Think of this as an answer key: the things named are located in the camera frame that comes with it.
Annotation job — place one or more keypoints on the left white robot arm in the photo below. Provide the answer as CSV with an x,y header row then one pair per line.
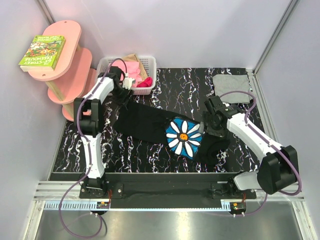
x,y
89,121

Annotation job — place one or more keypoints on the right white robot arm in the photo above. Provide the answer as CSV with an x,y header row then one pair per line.
x,y
278,164

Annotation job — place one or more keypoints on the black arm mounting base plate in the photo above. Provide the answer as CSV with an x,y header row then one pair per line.
x,y
165,191

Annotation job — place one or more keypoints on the magenta garment in basket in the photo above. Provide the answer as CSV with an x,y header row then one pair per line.
x,y
146,83

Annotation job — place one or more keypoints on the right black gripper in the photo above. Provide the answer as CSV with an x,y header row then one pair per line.
x,y
207,118

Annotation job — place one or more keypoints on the black daisy print t-shirt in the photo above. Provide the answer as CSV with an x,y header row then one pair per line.
x,y
180,134

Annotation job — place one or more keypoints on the folded grey t-shirt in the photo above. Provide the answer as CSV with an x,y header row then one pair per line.
x,y
225,83

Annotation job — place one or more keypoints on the pink tiered wooden shelf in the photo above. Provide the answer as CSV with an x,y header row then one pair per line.
x,y
73,76

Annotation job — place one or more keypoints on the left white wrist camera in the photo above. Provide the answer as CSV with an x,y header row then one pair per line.
x,y
128,82

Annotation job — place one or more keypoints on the white plastic laundry basket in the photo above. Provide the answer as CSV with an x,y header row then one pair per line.
x,y
149,70

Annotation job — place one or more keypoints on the pink t-shirt in basket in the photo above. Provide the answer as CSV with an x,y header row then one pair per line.
x,y
132,68

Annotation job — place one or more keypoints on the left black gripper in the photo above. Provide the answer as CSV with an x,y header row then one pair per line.
x,y
124,101

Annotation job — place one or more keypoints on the green storey treehouse book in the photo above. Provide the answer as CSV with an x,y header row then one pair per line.
x,y
43,53

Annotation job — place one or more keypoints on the beige garment in basket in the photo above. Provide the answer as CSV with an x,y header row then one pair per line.
x,y
134,58

